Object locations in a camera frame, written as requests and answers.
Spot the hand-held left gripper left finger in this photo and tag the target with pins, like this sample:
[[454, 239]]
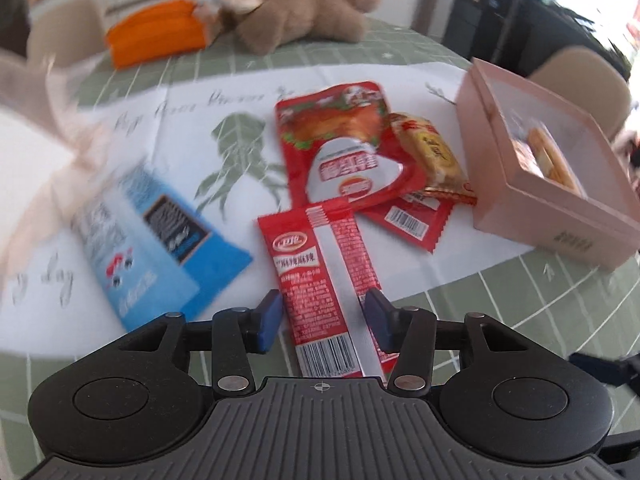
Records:
[[267, 322]]

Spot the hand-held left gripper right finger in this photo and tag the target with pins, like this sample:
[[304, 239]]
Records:
[[377, 317]]

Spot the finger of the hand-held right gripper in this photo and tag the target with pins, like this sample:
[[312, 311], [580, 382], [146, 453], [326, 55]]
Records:
[[595, 365]]

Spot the long red snack packet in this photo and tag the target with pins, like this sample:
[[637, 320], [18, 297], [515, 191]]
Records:
[[305, 270]]

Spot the pink cardboard box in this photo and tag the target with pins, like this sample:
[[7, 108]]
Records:
[[550, 225]]

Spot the yellow cake snack packet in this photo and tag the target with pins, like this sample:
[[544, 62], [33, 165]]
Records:
[[432, 152]]

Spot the large red chicken snack packet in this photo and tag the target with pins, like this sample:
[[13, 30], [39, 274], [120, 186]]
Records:
[[340, 125]]

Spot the biscuit packet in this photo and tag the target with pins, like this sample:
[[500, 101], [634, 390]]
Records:
[[547, 157]]

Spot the small red barcode snack packet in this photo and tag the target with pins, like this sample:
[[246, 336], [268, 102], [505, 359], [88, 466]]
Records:
[[410, 220]]

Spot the green checked tablecloth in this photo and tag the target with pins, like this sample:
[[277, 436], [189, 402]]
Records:
[[490, 285]]

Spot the blue snack packet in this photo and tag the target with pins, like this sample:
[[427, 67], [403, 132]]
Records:
[[150, 240]]

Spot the beige chair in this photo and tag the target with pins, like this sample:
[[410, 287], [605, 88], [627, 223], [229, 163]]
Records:
[[585, 85], [65, 35]]

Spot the orange tissue box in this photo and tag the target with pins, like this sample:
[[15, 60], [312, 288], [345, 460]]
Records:
[[155, 32]]

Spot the black appliance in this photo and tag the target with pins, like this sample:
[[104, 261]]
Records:
[[477, 15]]

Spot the beige printed tote bag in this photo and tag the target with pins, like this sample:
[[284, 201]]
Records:
[[30, 110]]

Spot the brown plush toy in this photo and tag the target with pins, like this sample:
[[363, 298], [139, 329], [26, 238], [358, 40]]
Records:
[[300, 5]]

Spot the black cabinet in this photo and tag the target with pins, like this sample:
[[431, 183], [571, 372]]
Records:
[[560, 20]]

